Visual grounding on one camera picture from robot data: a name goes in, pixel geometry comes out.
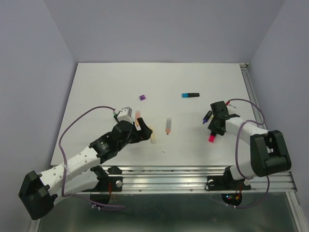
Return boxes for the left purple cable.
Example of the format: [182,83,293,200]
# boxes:
[58,105,126,211]

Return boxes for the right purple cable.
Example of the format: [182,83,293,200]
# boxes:
[228,98,270,210]

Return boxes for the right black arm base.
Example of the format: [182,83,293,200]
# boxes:
[204,167,252,207]

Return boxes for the purple cable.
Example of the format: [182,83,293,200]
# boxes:
[228,98,270,210]
[58,105,126,211]

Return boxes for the pink highlighter black body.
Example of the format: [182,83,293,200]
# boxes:
[208,131,216,143]

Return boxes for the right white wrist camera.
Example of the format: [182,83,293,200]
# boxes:
[227,104,237,114]

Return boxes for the aluminium front rail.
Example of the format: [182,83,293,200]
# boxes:
[40,165,297,194]

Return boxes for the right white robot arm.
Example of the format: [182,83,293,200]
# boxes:
[208,101,292,189]

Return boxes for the aluminium right side rail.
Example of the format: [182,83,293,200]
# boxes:
[239,63,264,123]

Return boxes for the blue highlighter black body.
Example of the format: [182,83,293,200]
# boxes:
[182,93,200,98]

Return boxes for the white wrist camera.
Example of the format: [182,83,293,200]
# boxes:
[227,104,237,114]
[116,106,133,124]

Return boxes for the purple highlighter cap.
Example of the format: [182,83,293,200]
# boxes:
[139,95,146,101]

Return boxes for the peach pastel highlighter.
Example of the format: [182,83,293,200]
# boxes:
[165,117,172,135]

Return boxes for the aluminium rail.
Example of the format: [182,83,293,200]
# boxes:
[239,63,264,123]
[40,165,297,194]

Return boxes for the yellow pastel highlighter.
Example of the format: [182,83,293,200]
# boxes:
[149,126,157,145]

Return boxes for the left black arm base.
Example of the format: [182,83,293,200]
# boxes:
[82,166,124,211]

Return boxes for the orange pastel highlighter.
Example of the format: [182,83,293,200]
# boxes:
[135,110,141,128]

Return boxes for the purple highlighter black body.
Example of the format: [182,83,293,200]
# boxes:
[203,110,212,124]

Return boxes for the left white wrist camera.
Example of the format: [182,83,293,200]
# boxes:
[116,106,133,124]

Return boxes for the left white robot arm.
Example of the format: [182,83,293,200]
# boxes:
[18,117,153,220]

